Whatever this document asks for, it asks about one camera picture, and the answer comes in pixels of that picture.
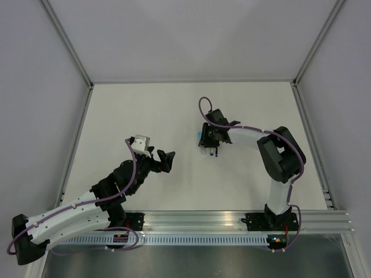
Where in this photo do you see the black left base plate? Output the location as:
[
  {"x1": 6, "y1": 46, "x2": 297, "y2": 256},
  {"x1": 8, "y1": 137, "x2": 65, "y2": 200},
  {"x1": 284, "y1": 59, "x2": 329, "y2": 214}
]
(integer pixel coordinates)
[{"x1": 117, "y1": 212, "x2": 145, "y2": 232}]

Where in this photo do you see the aluminium frame post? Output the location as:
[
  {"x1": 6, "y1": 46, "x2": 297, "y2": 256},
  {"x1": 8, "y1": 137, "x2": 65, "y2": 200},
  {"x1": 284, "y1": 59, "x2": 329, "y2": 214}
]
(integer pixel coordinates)
[
  {"x1": 292, "y1": 0, "x2": 347, "y2": 87},
  {"x1": 39, "y1": 0, "x2": 93, "y2": 89}
]

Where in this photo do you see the white slotted cable duct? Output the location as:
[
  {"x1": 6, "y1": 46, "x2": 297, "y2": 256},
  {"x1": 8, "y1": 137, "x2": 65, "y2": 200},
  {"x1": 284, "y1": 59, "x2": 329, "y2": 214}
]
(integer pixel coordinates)
[{"x1": 63, "y1": 233, "x2": 269, "y2": 246}]

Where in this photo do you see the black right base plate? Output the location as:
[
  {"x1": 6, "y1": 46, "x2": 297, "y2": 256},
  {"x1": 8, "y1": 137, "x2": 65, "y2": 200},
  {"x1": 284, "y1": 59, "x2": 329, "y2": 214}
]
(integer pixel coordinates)
[{"x1": 241, "y1": 211, "x2": 299, "y2": 232}]

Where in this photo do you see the aluminium mounting rail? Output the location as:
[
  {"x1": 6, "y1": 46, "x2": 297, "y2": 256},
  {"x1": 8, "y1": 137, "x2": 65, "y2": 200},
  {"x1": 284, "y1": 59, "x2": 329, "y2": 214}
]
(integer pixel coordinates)
[{"x1": 142, "y1": 210, "x2": 355, "y2": 234}]

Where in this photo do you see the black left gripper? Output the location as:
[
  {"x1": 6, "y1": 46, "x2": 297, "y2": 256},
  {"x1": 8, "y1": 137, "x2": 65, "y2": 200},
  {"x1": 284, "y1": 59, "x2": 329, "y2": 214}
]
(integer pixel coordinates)
[{"x1": 129, "y1": 147, "x2": 175, "y2": 195}]

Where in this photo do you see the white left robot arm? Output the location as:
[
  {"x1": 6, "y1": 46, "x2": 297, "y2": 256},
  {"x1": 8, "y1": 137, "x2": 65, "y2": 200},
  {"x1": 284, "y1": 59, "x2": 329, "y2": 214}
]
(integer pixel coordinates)
[{"x1": 8, "y1": 150, "x2": 176, "y2": 265}]

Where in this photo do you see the left aluminium frame post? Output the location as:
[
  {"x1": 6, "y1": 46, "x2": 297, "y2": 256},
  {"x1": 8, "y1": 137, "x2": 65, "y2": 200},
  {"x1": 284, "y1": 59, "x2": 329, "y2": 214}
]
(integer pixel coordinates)
[{"x1": 39, "y1": 0, "x2": 93, "y2": 89}]

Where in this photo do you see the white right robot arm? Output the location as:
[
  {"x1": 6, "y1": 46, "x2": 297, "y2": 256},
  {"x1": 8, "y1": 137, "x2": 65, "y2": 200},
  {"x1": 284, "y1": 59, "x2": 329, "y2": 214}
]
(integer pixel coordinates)
[{"x1": 199, "y1": 109, "x2": 306, "y2": 231}]

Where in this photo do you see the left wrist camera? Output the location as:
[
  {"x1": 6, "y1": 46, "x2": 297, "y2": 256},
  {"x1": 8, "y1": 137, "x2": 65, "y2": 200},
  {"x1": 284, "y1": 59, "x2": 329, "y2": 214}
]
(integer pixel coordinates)
[{"x1": 131, "y1": 135, "x2": 151, "y2": 157}]

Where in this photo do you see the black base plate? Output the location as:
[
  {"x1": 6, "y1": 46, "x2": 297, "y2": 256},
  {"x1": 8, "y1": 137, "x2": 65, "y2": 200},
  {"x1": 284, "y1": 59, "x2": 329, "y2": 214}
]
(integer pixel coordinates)
[
  {"x1": 117, "y1": 212, "x2": 145, "y2": 232},
  {"x1": 241, "y1": 211, "x2": 299, "y2": 232}
]

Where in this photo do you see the right aluminium frame post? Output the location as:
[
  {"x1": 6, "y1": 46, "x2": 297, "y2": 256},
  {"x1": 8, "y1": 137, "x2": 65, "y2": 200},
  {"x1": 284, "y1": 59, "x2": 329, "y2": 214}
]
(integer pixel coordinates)
[{"x1": 292, "y1": 0, "x2": 347, "y2": 87}]

